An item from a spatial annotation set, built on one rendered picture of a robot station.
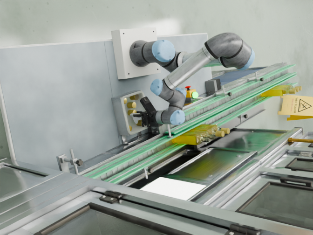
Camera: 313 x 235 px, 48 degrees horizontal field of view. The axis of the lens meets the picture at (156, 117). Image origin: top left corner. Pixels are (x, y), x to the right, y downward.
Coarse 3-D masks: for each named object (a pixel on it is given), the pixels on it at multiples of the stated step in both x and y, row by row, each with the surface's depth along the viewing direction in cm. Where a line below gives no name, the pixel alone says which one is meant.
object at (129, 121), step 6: (126, 96) 196; (144, 96) 206; (138, 102) 209; (126, 108) 205; (132, 108) 209; (138, 108) 210; (126, 114) 206; (126, 120) 196; (132, 120) 209; (132, 126) 209; (138, 126) 209; (132, 132) 200
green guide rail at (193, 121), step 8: (296, 72) 325; (272, 80) 308; (280, 80) 302; (256, 88) 288; (264, 88) 282; (240, 96) 270; (248, 96) 265; (224, 104) 252; (232, 104) 250; (208, 112) 239; (216, 112) 236; (192, 120) 227; (200, 120) 224; (176, 128) 216; (184, 128) 213
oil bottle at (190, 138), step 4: (180, 136) 211; (184, 136) 209; (188, 136) 207; (192, 136) 205; (196, 136) 204; (200, 136) 204; (172, 140) 217; (176, 140) 215; (180, 140) 212; (184, 140) 210; (188, 140) 208; (192, 140) 206; (196, 140) 204; (200, 140) 203; (192, 144) 207; (196, 144) 205
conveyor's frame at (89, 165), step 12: (264, 72) 300; (228, 84) 276; (240, 84) 273; (204, 96) 248; (132, 144) 201; (144, 144) 201; (96, 156) 191; (108, 156) 187; (120, 156) 189; (72, 168) 179; (84, 168) 176
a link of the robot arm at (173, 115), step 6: (168, 108) 185; (174, 108) 182; (162, 114) 185; (168, 114) 182; (174, 114) 179; (180, 114) 180; (162, 120) 185; (168, 120) 182; (174, 120) 179; (180, 120) 180
